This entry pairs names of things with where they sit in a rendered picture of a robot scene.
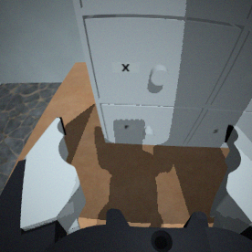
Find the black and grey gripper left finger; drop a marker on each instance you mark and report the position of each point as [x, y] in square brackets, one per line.
[43, 198]

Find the white chest of drawers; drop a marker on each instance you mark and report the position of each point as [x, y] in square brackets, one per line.
[83, 13]

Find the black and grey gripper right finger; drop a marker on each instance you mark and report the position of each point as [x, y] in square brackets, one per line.
[232, 208]

